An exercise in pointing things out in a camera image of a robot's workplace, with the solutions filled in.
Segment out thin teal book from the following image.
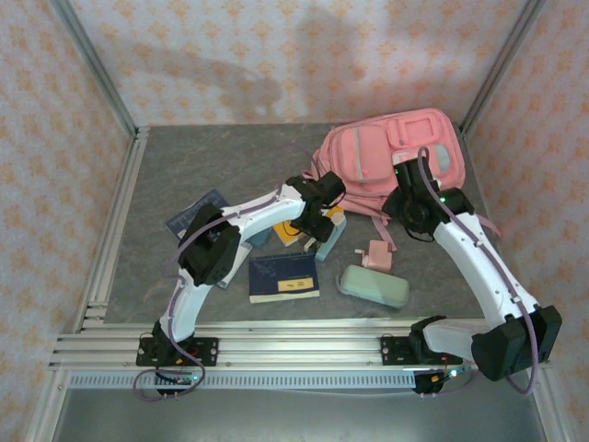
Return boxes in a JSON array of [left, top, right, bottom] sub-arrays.
[[315, 215, 347, 263]]

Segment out small pink box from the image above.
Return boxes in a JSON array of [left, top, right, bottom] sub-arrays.
[[353, 238, 398, 273]]

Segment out pink backpack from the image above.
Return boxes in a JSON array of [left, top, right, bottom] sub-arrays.
[[301, 107, 506, 253]]

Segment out dark blue book yellow label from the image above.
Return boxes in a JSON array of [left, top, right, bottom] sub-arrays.
[[248, 251, 322, 304]]

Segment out mint green pencil case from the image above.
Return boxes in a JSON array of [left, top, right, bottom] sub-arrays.
[[337, 264, 410, 308]]

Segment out white book blue edge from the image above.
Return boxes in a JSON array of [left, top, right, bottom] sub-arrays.
[[214, 242, 253, 290]]

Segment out blue book white lettering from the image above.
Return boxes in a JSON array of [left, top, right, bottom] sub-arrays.
[[165, 188, 229, 240]]

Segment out black base connector board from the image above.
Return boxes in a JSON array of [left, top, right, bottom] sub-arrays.
[[155, 367, 203, 400], [412, 366, 471, 398]]

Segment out grey metal lower panel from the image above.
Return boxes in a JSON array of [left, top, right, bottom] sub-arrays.
[[50, 389, 549, 442]]

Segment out aluminium front rail beam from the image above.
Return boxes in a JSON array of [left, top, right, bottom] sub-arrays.
[[48, 315, 552, 370]]

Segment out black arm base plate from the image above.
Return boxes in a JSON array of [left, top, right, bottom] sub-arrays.
[[136, 337, 219, 368], [380, 334, 463, 367]]

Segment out white slotted cable duct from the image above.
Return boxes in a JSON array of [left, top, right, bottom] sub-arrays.
[[67, 370, 418, 390]]

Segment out aluminium frame post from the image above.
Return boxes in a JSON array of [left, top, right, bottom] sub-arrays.
[[49, 0, 140, 139], [458, 0, 551, 137]]

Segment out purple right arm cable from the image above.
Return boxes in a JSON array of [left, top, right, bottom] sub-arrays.
[[416, 145, 540, 398]]

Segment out aluminium side rail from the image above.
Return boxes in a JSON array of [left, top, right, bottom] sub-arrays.
[[73, 126, 151, 335]]

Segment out aluminium lower frame leg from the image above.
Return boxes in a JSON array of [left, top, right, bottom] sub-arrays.
[[25, 367, 70, 442], [524, 367, 574, 442]]

